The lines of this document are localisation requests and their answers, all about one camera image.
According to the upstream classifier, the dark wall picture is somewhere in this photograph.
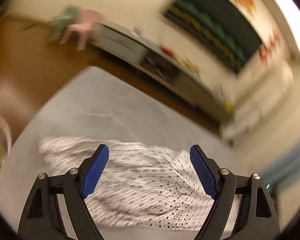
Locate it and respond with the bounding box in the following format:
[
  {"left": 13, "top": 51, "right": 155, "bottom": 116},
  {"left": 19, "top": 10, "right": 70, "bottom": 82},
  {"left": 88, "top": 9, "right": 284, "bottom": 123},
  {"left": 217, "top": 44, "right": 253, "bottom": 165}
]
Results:
[{"left": 163, "top": 0, "right": 262, "bottom": 74}]

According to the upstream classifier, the green plastic child chair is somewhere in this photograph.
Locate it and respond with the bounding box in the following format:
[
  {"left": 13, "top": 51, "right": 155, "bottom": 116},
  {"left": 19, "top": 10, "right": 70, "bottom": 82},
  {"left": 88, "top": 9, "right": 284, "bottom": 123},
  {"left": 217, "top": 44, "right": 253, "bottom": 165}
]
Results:
[{"left": 49, "top": 5, "right": 80, "bottom": 41}]

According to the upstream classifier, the red fruit plate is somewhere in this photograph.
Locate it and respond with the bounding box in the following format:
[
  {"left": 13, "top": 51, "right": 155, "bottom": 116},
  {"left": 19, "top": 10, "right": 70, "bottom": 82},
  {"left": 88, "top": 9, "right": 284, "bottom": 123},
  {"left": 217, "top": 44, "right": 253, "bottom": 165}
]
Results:
[{"left": 160, "top": 45, "right": 175, "bottom": 57}]

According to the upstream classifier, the white patterned pajama garment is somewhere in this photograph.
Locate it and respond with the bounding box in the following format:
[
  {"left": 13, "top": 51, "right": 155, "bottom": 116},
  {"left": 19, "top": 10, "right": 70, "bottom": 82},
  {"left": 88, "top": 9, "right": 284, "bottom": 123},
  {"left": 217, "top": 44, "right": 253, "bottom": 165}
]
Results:
[{"left": 39, "top": 137, "right": 213, "bottom": 231}]

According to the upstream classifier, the long grey tv cabinet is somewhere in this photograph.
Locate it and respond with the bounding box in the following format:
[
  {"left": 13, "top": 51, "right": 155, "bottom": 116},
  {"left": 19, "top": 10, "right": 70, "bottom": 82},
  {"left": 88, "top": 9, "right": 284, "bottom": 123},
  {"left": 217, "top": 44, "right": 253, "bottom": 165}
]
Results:
[{"left": 91, "top": 22, "right": 233, "bottom": 122}]

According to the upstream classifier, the yellow box on cabinet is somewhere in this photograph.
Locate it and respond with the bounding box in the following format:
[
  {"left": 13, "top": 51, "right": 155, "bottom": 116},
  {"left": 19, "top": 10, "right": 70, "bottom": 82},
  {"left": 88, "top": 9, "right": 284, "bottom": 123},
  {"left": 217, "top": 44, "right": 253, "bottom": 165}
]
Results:
[{"left": 225, "top": 100, "right": 234, "bottom": 112}]

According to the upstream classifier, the pink plastic child chair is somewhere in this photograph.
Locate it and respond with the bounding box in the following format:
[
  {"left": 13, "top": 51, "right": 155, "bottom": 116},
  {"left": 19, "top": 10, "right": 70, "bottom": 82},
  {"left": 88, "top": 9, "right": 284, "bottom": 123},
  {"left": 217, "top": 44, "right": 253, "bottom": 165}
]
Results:
[{"left": 60, "top": 10, "right": 103, "bottom": 50}]

